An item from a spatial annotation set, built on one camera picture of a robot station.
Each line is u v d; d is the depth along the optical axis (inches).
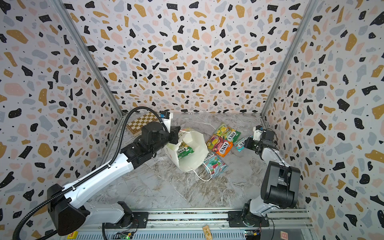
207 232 27.6
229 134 41.8
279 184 18.6
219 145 39.3
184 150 35.4
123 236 27.7
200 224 28.9
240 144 36.7
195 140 39.9
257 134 33.5
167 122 24.4
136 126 43.3
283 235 27.5
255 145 31.5
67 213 14.7
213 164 35.5
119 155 19.0
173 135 24.8
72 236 26.9
